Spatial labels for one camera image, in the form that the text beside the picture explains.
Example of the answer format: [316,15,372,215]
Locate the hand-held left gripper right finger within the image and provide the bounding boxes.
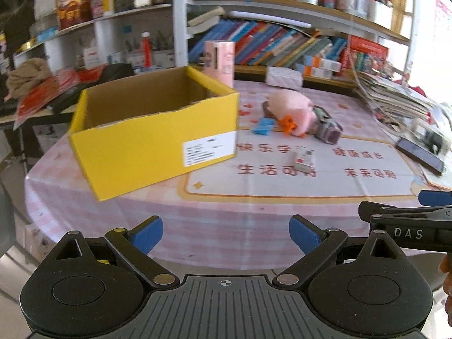
[272,215,412,288]

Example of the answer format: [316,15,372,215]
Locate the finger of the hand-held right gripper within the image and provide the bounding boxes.
[418,190,452,206]
[358,201,452,221]

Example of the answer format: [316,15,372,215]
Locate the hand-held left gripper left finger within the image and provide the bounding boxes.
[46,215,181,288]

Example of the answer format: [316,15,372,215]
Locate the yellow cardboard box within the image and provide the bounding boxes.
[68,65,241,202]

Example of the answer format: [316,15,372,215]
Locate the pink plush toy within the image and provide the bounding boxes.
[261,90,317,138]

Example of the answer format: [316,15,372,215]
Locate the person's right hand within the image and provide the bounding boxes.
[439,253,452,328]

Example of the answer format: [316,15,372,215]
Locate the black smartphone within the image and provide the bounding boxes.
[395,137,445,176]

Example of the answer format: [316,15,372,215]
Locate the pink printed tablecloth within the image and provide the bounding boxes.
[25,78,452,266]

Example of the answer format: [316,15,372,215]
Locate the white charger device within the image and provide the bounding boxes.
[411,117,450,155]

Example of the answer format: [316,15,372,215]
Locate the small white card box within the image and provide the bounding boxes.
[292,148,316,173]

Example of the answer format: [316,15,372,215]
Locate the purple wrist watch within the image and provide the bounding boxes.
[312,107,344,145]

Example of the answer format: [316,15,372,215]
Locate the stack of newspapers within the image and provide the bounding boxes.
[353,72,442,125]

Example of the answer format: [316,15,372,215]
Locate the orange toy figure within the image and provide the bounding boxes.
[279,115,298,135]

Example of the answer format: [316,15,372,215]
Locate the white orange packets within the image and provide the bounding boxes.
[296,56,343,80]

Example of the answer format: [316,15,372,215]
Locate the red cardboard box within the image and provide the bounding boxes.
[348,34,389,75]

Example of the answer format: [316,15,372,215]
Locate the white tissue pack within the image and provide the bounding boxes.
[266,66,303,90]

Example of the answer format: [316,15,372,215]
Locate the black keyboard case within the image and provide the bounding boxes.
[47,64,135,112]

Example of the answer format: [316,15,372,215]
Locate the red paper sheets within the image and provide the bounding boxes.
[14,69,107,130]

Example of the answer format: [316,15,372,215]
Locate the pink cylindrical humidifier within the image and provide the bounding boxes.
[203,40,236,89]

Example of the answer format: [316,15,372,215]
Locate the row of colourful books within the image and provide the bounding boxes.
[189,19,348,68]

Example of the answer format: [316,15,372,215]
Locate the brown cloth bundle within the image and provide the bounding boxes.
[6,57,53,100]

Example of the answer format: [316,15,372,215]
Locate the wooden bookshelf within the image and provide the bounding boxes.
[173,0,415,89]

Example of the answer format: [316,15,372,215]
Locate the white shelf unit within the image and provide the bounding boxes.
[14,3,177,75]

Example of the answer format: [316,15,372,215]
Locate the stacked lying books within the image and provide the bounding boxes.
[186,6,225,36]

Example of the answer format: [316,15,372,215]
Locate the red gift box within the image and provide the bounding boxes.
[55,0,93,31]

